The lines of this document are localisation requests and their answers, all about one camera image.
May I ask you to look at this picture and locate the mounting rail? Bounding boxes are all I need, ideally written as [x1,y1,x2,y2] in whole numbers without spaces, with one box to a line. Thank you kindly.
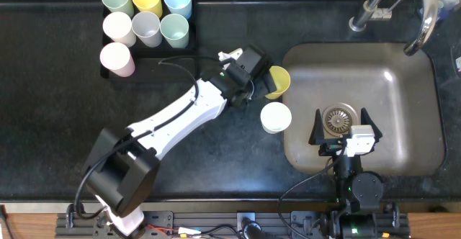
[55,202,411,239]

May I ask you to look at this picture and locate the white cup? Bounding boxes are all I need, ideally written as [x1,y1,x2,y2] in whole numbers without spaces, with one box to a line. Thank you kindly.
[259,102,293,135]
[102,11,138,48]

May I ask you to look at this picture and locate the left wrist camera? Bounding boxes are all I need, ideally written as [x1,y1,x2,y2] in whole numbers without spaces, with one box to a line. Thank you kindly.
[218,48,244,62]

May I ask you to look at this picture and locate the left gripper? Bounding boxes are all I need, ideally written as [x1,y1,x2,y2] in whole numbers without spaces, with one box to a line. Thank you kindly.
[237,44,279,100]

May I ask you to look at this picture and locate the pink cup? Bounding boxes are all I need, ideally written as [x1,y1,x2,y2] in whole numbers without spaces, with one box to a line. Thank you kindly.
[99,42,136,78]

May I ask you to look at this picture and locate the steel tap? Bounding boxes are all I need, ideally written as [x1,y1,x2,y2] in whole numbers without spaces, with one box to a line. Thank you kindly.
[348,0,441,57]

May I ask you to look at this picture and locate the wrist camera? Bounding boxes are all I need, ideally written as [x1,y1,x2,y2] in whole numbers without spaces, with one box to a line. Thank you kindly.
[344,125,376,158]
[218,48,244,62]

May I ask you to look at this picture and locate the grey cup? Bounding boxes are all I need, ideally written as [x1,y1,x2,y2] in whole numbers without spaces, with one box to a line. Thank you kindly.
[131,11,164,48]

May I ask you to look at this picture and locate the black tray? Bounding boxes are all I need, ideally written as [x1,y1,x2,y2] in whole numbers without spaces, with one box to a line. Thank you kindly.
[99,0,198,84]

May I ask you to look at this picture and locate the black cable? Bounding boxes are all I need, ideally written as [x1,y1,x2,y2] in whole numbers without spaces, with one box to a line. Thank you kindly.
[277,151,347,239]
[73,55,201,221]

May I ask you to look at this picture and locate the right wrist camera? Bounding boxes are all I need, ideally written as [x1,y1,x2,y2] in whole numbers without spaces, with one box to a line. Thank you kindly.
[344,125,376,158]

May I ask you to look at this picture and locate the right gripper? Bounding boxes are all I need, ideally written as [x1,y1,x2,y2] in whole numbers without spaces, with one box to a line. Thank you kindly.
[308,107,384,158]

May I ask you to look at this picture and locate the steel sink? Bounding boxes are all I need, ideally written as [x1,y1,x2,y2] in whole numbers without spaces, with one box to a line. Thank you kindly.
[282,42,448,177]

